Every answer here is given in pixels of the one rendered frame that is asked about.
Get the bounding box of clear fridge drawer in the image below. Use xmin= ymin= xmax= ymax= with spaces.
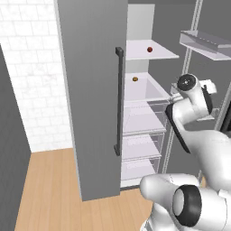
xmin=121 ymin=132 xmax=165 ymax=162
xmin=120 ymin=156 xmax=162 ymax=182
xmin=122 ymin=100 xmax=170 ymax=136

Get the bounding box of white fridge shelf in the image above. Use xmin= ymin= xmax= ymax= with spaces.
xmin=125 ymin=39 xmax=180 ymax=61
xmin=124 ymin=71 xmax=176 ymax=104

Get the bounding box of grey fridge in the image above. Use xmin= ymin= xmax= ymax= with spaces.
xmin=120 ymin=0 xmax=181 ymax=191

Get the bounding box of dark grey fridge door handle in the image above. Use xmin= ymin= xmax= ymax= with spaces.
xmin=113 ymin=46 xmax=125 ymax=157

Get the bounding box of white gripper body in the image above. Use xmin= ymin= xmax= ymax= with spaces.
xmin=204 ymin=79 xmax=218 ymax=95

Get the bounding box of dark grey tall cabinet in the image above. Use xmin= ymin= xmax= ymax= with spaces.
xmin=0 ymin=44 xmax=32 ymax=231

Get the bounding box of grey open fridge door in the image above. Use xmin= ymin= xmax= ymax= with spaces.
xmin=158 ymin=0 xmax=231 ymax=188

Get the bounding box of grey closed fridge door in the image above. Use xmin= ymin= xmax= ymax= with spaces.
xmin=53 ymin=0 xmax=130 ymax=202

